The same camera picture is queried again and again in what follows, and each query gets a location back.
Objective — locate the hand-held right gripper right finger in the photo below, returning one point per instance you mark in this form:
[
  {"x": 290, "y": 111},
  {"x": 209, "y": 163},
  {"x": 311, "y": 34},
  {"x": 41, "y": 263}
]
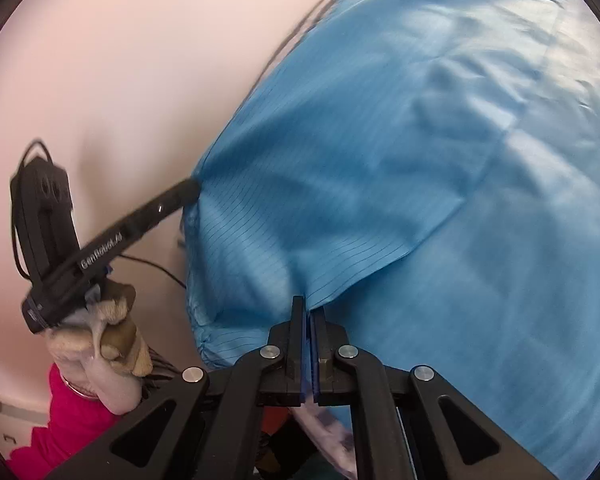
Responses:
[{"x": 322, "y": 360}]

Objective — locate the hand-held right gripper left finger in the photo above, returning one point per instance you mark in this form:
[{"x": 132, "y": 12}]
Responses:
[{"x": 300, "y": 355}]

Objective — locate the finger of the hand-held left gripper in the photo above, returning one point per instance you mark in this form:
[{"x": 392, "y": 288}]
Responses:
[{"x": 167, "y": 200}]

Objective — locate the light blue striped work jacket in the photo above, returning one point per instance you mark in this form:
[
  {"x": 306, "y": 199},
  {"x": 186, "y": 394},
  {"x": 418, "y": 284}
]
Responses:
[{"x": 380, "y": 160}]

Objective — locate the person's left forearm pink sleeve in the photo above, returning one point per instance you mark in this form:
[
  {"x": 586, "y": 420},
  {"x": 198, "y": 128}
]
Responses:
[{"x": 65, "y": 435}]

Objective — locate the person's left hand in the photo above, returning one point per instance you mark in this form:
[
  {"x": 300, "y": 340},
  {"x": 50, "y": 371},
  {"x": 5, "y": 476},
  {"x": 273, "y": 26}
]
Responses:
[{"x": 115, "y": 345}]

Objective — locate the pale printed cloth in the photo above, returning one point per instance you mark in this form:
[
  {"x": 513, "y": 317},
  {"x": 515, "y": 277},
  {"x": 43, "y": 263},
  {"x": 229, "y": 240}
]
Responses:
[{"x": 330, "y": 435}]

